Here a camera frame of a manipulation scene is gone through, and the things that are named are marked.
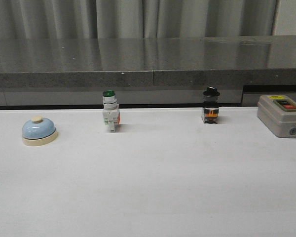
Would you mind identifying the blue and cream call bell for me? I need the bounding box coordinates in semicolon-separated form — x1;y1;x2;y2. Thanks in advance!
22;116;58;146

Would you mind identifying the grey granite counter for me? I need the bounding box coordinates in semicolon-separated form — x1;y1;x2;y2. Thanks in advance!
0;36;296;108

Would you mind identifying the grey curtain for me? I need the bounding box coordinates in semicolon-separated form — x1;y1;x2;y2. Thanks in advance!
0;0;277;40

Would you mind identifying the green push button switch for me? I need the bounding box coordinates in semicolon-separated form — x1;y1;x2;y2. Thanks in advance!
102;90;120;132

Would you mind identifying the black rotary selector switch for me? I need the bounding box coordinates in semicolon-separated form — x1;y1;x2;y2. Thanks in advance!
202;86;220;123

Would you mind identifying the grey on-off switch box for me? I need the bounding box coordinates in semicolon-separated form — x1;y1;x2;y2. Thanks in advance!
257;95;296;138

